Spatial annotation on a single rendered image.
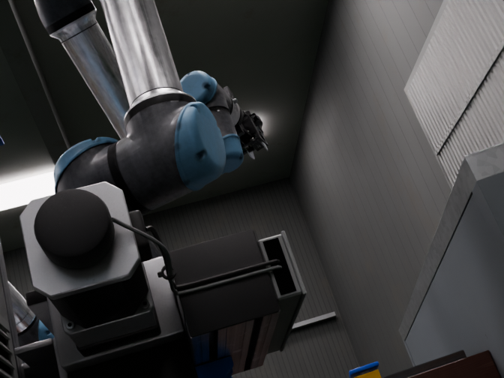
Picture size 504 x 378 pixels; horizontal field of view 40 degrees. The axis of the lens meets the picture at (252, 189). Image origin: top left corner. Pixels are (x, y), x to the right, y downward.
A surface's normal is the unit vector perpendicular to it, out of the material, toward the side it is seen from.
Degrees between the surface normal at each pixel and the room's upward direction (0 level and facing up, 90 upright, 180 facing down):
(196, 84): 89
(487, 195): 90
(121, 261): 90
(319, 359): 90
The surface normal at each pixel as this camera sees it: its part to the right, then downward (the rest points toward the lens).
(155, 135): -0.32, -0.32
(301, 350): 0.05, -0.42
